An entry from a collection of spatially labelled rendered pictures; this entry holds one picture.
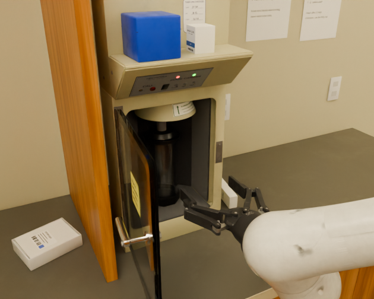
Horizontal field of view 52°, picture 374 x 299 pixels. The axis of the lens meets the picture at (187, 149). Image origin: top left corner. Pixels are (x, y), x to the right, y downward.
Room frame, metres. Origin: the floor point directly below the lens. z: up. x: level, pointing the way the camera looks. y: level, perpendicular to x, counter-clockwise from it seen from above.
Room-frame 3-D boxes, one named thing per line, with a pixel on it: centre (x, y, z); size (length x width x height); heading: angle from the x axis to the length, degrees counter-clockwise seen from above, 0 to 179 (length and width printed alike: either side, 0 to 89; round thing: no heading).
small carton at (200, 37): (0.92, -0.03, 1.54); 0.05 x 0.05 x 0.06; 23
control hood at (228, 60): (0.90, 0.01, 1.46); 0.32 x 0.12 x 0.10; 117
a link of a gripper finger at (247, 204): (0.74, -0.14, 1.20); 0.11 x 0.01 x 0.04; 165
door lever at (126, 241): (0.64, 0.12, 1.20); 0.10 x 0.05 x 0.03; 20
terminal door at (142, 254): (0.72, 0.11, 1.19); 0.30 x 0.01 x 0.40; 20
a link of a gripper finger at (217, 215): (0.70, -0.06, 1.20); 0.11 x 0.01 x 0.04; 68
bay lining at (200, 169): (1.06, 0.09, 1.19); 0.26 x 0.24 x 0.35; 117
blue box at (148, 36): (0.86, 0.08, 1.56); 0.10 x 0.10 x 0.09; 27
